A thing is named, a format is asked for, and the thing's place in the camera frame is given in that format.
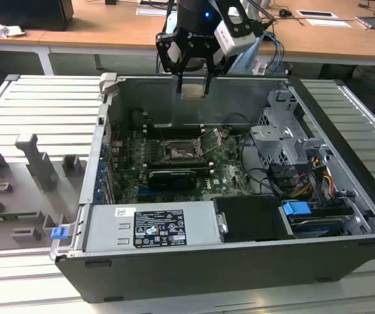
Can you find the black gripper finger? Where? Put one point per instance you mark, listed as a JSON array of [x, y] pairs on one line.
[[163, 52], [220, 65]]

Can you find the CPU with silver top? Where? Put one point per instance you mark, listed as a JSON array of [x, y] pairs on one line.
[[192, 91]]

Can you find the CPU socket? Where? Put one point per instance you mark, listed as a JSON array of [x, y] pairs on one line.
[[181, 152]]

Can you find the blue expansion slot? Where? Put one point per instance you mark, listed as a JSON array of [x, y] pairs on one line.
[[147, 192]]

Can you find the grey plastic case latch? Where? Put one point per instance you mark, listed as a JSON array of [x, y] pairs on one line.
[[109, 81]]

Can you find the black computer mouse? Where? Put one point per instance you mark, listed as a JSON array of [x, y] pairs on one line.
[[285, 13]]

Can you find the metal disk bay cage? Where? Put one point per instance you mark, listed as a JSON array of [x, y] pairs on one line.
[[272, 134]]

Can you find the green motherboard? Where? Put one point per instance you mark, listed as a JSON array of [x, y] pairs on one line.
[[230, 176]]

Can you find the blue card retention clip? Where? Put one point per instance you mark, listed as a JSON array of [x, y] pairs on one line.
[[98, 197], [100, 185], [104, 150], [102, 170]]

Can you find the white paper sheet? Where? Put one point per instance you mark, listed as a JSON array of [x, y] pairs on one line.
[[329, 23]]

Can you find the wooden desk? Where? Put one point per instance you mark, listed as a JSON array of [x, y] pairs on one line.
[[337, 39]]

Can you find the graphics card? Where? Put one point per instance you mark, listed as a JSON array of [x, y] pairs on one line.
[[171, 180]]

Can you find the black box on desk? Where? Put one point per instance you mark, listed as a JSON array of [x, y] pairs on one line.
[[27, 14]]

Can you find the black plastic shroud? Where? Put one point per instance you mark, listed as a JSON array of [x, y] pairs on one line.
[[253, 219]]

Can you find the crumpled white paper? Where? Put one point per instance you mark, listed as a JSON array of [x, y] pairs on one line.
[[4, 30]]

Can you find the hard disk in blue carrier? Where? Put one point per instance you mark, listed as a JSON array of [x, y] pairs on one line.
[[295, 208]]

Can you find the grey power supply unit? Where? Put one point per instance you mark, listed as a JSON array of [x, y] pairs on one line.
[[109, 229]]

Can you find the grey parts rack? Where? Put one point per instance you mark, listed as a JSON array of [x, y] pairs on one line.
[[27, 196]]

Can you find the blue plastic case latch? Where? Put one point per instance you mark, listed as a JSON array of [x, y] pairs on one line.
[[59, 233]]

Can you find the black and grey PC case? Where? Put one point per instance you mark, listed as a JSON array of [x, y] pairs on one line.
[[207, 274]]

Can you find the green RAM stick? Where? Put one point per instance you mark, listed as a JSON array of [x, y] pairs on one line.
[[8, 216]]

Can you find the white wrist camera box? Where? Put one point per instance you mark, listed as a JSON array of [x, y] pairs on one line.
[[233, 41]]

